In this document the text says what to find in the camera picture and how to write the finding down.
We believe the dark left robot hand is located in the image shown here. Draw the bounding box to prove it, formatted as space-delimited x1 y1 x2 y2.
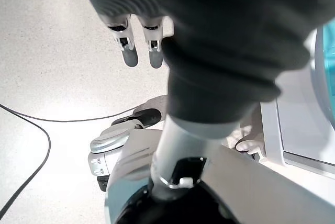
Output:
73 0 335 201

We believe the deep white teal drawer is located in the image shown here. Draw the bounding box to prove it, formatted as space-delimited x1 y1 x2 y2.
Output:
277 24 335 164

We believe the white medical cart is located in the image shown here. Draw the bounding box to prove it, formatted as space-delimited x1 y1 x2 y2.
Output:
258 22 335 176

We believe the black floor cable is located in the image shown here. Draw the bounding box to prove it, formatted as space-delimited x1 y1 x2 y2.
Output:
0 103 143 123
0 103 52 218

